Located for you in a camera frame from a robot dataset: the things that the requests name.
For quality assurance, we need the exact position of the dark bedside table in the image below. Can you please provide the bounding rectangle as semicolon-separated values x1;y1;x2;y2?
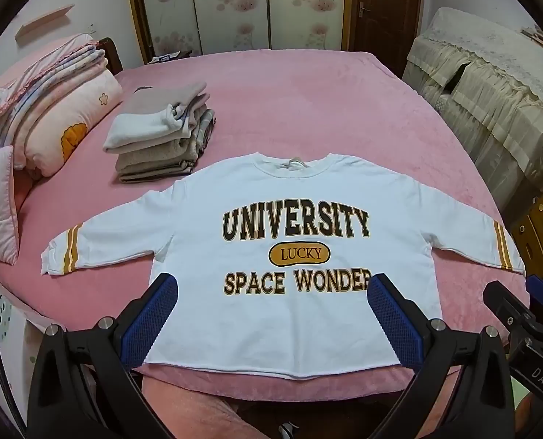
146;50;194;67

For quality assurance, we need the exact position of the pink plush bed blanket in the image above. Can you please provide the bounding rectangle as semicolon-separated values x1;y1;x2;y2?
0;48;528;396

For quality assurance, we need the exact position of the folded grey-brown garment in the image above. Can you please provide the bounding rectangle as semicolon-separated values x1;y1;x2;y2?
118;160;195;184

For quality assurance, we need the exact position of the dark wooden headboard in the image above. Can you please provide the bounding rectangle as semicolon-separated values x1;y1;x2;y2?
98;37;127;76

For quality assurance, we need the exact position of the white dotted bed skirt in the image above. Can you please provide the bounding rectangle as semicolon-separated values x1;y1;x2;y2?
0;274;66;439

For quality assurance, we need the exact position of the white printed sweatshirt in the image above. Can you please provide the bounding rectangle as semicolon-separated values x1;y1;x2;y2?
40;152;527;380

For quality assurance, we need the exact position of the striped folded blanket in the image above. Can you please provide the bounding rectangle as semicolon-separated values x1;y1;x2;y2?
0;43;110;147

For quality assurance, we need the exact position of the folded beige fleece garment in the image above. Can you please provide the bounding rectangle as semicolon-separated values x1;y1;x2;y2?
116;138;199;171

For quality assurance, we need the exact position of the yellow drawer cabinet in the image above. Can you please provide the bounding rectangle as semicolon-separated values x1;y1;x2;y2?
511;187;543;284

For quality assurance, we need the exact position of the folded taupe garment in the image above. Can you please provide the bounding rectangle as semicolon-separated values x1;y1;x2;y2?
120;81;207;116

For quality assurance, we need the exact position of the cream flower print quilt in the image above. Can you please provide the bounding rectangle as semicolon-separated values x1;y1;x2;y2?
13;71;124;179

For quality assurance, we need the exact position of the folded plaid garment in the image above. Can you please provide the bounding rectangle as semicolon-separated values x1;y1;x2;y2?
186;109;217;162

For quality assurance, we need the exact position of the pink ruffled folded blanket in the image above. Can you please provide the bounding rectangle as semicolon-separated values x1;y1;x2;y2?
0;33;99;118

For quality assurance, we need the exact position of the brown wooden door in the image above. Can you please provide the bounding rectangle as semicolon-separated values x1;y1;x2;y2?
344;0;425;75

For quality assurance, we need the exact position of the folded light grey garment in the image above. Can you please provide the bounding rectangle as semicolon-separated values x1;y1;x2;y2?
103;104;194;154

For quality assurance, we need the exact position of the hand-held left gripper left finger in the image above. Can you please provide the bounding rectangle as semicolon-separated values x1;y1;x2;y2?
27;273;181;439

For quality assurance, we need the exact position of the floral sliding door wardrobe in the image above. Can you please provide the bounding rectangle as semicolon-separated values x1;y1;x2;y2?
125;0;359;63

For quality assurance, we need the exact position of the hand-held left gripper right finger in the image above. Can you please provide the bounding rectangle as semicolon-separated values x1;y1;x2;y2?
366;273;516;439

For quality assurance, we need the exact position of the lace covered furniture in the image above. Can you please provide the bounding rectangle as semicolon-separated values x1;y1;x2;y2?
401;7;543;226

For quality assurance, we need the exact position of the pink wall shelf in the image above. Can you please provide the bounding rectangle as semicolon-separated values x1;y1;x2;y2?
15;4;75;43

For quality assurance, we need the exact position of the stack of books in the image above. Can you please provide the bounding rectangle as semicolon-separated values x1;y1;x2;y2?
520;23;543;52

